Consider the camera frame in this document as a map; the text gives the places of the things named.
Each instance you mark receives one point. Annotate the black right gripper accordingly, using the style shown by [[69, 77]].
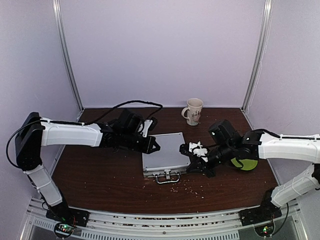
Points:
[[198, 165]]

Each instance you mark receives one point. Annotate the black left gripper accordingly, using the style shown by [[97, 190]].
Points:
[[147, 149]]

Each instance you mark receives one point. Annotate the aluminium poker chip case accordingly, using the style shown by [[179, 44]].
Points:
[[166, 165]]

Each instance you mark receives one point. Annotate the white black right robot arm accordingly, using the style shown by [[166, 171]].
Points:
[[259, 144]]

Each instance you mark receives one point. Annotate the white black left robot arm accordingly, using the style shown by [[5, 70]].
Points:
[[37, 132]]

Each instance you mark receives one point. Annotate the green plate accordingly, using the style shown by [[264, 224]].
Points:
[[244, 164]]

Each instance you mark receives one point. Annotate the cream ceramic mug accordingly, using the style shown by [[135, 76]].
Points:
[[192, 112]]

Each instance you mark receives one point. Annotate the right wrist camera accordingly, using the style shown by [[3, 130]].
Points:
[[194, 149]]

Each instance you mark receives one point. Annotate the front aluminium rail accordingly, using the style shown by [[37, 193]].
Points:
[[216, 225]]

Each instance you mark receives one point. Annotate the left aluminium frame post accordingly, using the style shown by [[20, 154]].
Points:
[[66, 56]]

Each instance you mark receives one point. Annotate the aluminium frame post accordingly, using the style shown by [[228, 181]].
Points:
[[66, 56], [260, 50]]

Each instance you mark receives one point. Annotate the right aluminium frame post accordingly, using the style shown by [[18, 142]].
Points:
[[260, 50]]

